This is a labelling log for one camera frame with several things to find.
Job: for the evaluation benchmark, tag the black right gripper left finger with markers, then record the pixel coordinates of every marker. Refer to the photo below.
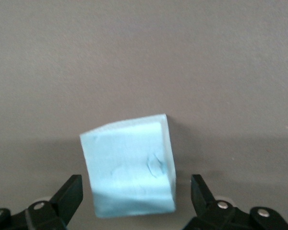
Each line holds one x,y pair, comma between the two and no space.
64,198

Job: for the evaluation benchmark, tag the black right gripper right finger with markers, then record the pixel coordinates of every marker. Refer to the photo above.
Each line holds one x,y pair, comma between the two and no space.
201,195

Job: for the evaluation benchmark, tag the light blue foam block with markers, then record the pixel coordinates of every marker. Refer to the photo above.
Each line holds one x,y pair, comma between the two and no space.
129,167

